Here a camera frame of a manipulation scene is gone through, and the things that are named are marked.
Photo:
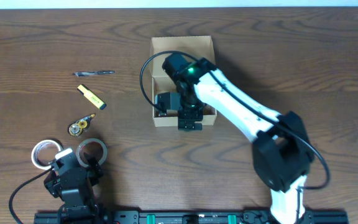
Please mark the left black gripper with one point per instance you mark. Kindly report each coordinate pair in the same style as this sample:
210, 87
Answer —
51, 183

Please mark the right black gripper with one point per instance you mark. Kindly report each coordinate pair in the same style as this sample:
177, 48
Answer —
195, 116

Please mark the clear tape roll red-print core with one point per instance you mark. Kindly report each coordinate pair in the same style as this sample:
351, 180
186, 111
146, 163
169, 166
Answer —
86, 142

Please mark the white-core clear tape roll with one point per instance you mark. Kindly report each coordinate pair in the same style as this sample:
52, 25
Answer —
40, 146

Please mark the yellow correction tape dispenser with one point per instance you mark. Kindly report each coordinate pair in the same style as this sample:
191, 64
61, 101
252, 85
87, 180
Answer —
78, 127

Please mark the cardboard box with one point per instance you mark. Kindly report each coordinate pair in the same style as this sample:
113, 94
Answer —
197, 46

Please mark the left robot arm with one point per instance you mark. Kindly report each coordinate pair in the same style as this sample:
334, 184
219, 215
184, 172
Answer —
80, 208

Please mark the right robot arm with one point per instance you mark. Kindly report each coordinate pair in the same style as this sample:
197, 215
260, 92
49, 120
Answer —
281, 150

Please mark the yellow highlighter marker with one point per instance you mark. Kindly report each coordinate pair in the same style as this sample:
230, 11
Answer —
89, 95

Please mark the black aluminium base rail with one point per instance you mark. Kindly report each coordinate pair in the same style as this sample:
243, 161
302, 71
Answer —
134, 217

